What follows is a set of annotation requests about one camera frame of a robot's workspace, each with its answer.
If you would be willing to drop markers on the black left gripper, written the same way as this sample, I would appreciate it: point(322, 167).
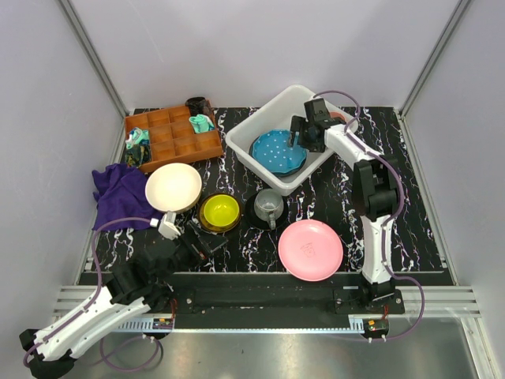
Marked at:
point(205, 242)

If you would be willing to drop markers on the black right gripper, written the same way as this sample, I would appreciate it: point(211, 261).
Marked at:
point(298, 124)

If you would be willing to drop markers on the translucent white plastic bin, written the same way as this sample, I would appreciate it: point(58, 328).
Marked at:
point(277, 114)

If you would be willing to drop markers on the blue dotted scalloped plate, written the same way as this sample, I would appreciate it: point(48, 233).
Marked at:
point(274, 154)

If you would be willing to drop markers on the yellow plastic bowl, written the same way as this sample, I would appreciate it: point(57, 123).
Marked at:
point(221, 210)

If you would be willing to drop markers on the teal ceramic floral plate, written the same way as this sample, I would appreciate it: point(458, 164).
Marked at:
point(296, 170)

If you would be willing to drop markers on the pink plastic cup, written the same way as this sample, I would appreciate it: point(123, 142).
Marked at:
point(338, 116)

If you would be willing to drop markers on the cream white bowl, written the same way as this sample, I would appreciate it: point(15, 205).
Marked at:
point(175, 187)

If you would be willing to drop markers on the pink plastic plate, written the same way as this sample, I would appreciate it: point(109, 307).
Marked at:
point(310, 250)

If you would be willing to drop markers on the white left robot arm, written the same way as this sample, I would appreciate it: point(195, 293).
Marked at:
point(133, 288)

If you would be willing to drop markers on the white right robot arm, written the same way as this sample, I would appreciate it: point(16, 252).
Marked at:
point(377, 194)

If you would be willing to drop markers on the amber transparent plate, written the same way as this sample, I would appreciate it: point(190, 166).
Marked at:
point(210, 227)

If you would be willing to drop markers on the black saucer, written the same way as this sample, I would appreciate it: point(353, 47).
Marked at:
point(255, 221)

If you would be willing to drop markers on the grey ceramic mug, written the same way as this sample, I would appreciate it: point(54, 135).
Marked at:
point(270, 209)

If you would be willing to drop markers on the mint green rolled cloth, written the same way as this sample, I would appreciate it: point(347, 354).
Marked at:
point(201, 123)

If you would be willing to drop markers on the dark brown cup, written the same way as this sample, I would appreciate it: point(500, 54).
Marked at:
point(198, 105)

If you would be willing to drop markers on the purple cloth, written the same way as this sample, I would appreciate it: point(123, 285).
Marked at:
point(120, 194)

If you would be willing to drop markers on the orange wooden divided tray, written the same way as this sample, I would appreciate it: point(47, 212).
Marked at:
point(172, 138)

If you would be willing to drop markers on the dark green patterned cloth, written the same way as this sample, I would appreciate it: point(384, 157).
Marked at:
point(137, 155)

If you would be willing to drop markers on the teal white patterned cloth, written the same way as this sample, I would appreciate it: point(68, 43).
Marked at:
point(137, 136)

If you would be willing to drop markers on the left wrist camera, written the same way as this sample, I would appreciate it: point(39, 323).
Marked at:
point(166, 226)

